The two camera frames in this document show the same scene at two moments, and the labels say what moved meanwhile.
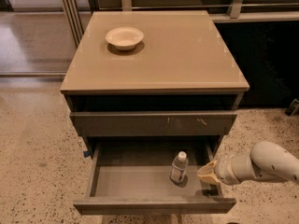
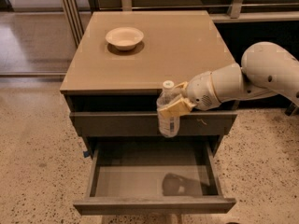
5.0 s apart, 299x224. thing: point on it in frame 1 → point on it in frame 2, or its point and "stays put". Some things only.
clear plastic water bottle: [179, 167] → [169, 126]
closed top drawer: [153, 123] stays put
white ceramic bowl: [124, 38] stays put
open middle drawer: [135, 178] stays put
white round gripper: [222, 169] → [201, 91]
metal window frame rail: [72, 12] stays put
